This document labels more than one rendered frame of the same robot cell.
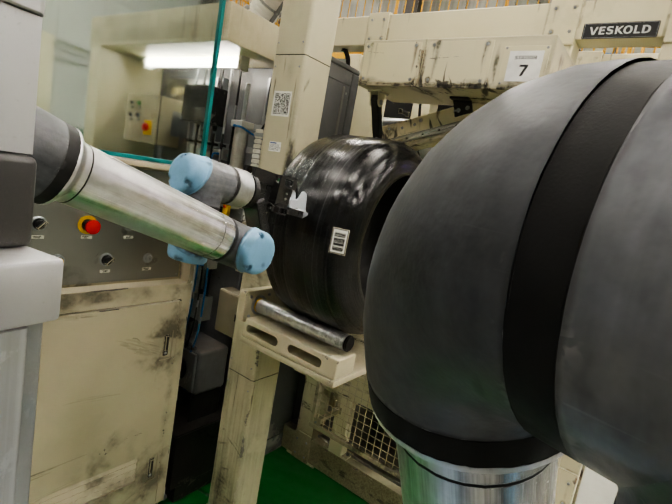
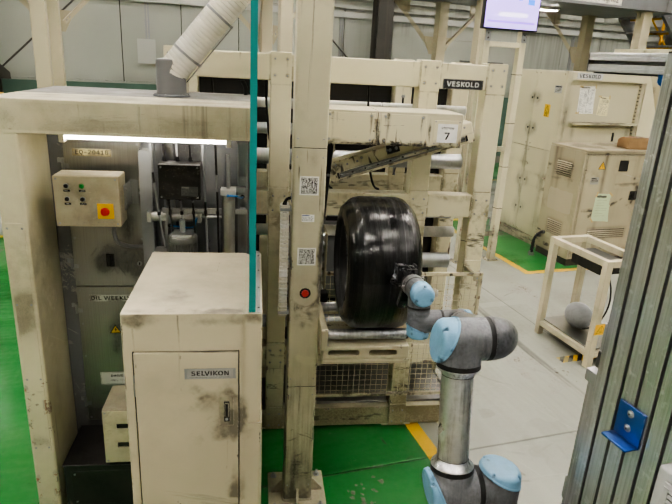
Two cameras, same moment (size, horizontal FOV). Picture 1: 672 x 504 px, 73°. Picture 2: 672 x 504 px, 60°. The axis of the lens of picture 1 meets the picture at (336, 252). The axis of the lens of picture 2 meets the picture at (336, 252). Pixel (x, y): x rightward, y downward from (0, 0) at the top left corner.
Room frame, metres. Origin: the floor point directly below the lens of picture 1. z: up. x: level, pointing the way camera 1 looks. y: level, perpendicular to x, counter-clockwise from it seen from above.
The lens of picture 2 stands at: (-0.24, 1.66, 1.98)
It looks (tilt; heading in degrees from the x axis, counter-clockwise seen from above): 18 degrees down; 317
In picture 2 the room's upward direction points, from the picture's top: 3 degrees clockwise
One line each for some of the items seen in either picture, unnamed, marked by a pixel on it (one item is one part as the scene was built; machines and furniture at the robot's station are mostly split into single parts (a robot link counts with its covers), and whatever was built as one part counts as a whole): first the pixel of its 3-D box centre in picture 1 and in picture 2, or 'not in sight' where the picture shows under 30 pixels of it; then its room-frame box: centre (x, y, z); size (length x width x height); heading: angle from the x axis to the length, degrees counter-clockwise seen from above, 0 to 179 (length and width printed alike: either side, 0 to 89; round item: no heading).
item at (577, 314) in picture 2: not in sight; (587, 298); (1.37, -2.43, 0.40); 0.60 x 0.35 x 0.80; 156
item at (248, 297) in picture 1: (286, 298); (320, 319); (1.47, 0.13, 0.90); 0.40 x 0.03 x 0.10; 145
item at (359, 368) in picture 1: (322, 346); (358, 340); (1.36, -0.01, 0.80); 0.37 x 0.36 x 0.02; 145
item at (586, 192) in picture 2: not in sight; (592, 203); (2.40, -4.67, 0.62); 0.91 x 0.58 x 1.25; 66
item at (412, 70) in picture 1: (459, 74); (388, 126); (1.53, -0.29, 1.71); 0.61 x 0.25 x 0.15; 55
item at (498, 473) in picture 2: not in sight; (495, 484); (0.40, 0.41, 0.88); 0.13 x 0.12 x 0.14; 56
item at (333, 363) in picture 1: (295, 343); (364, 347); (1.25, 0.07, 0.84); 0.36 x 0.09 x 0.06; 55
